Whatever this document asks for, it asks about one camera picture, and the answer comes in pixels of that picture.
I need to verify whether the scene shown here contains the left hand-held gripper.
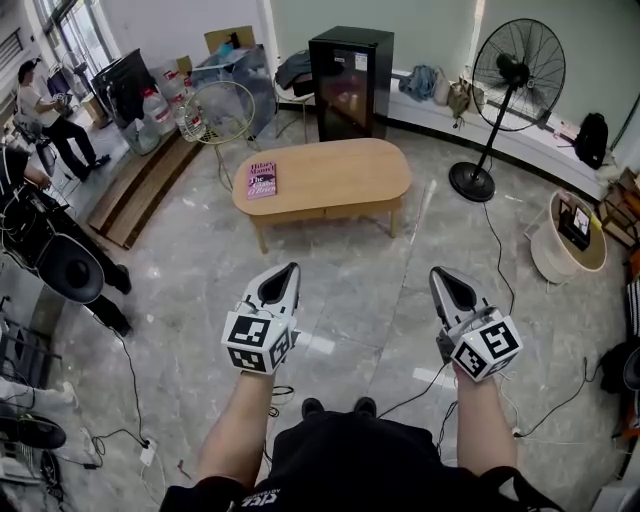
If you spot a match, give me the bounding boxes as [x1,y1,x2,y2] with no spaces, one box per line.
[221,262,302,376]

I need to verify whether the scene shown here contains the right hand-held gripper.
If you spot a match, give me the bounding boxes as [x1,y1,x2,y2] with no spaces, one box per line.
[429,266,525,384]

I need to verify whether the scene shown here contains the person's right forearm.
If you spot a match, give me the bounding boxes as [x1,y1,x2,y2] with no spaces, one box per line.
[452,372,519,479]

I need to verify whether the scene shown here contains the person's left forearm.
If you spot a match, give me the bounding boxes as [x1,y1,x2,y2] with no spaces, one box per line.
[194,372,276,489]

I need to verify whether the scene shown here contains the wooden coffee table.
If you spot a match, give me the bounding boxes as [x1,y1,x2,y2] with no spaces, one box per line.
[232,138,414,255]

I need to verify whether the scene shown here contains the round white tub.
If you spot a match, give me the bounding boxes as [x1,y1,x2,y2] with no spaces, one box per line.
[528,189,609,287]

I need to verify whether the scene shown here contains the pink book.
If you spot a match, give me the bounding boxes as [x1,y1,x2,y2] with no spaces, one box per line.
[245,160,278,201]

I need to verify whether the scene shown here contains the black box with screen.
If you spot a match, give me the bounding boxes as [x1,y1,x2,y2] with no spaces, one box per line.
[557,199,595,251]

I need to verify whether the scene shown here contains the wooden step platform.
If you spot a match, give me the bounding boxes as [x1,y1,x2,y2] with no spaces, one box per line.
[85,127,204,250]

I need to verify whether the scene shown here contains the white window bench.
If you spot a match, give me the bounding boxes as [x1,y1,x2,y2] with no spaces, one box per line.
[387,74,614,201]

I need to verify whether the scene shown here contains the black white striped cloth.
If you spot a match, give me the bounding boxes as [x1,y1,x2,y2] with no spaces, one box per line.
[626,278,640,337]

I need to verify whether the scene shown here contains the brown cardboard box pile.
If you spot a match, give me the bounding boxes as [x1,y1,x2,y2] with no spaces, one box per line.
[597,167,640,250]

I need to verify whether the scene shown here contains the person's black clothing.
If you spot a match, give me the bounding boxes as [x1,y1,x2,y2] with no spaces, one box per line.
[159,408,566,512]

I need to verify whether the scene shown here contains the clear water jug red label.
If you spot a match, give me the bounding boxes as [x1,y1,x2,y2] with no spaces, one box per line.
[160,68,189,109]
[173,99,207,144]
[141,85,174,138]

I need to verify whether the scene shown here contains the white seat metal chair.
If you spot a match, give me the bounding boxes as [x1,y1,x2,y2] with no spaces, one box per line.
[273,89,317,144]

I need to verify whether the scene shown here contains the pink paper sheets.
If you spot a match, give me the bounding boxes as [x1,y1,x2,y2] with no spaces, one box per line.
[552,121,582,150]

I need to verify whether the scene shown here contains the olive green bag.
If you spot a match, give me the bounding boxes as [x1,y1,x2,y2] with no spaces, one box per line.
[446,77,472,122]

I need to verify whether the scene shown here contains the round black device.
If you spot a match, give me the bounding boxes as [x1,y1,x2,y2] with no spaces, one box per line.
[45,233,106,306]

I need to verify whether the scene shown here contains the white tote bag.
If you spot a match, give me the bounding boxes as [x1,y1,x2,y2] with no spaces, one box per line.
[459,77,487,114]

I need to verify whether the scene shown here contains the pale green bucket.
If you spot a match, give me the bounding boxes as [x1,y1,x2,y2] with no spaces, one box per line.
[121,117,162,156]

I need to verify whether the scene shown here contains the black backpack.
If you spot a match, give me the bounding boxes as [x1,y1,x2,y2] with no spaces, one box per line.
[573,112,610,171]

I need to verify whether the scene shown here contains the beige bag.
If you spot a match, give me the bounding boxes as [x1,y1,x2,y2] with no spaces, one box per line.
[432,67,452,107]

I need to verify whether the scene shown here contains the glossy blue-grey cabinet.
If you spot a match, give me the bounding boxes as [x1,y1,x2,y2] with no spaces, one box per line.
[192,44,277,139]

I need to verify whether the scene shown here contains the blue denim clothes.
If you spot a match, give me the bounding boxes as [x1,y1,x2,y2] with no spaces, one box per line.
[398,64,437,103]

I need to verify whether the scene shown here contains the dark clothes pile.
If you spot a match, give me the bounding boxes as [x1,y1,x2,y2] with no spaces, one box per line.
[274,49,315,99]

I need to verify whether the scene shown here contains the black mini fridge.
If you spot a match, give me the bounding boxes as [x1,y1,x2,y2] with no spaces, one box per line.
[308,25,395,143]

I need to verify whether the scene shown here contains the black standing fan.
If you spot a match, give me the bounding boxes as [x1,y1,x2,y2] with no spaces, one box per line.
[448,18,567,204]

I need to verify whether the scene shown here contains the black cabinet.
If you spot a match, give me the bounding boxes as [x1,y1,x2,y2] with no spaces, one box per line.
[91,48,157,132]

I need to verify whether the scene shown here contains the black fan cable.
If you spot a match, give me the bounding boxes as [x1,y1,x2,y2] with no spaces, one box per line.
[481,200,517,317]

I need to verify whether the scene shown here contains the black floor cable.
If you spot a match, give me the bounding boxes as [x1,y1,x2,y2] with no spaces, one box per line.
[513,355,604,439]
[91,305,151,447]

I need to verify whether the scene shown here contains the gold wire chair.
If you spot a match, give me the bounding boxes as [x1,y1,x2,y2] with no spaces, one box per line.
[185,80,262,194]

